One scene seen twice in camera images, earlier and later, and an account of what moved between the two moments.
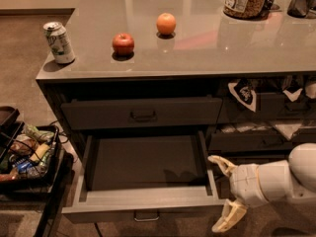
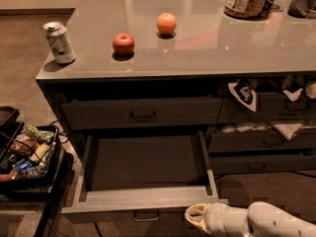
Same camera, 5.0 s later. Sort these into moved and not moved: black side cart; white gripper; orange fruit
Moved: white gripper
Not moved: orange fruit; black side cart
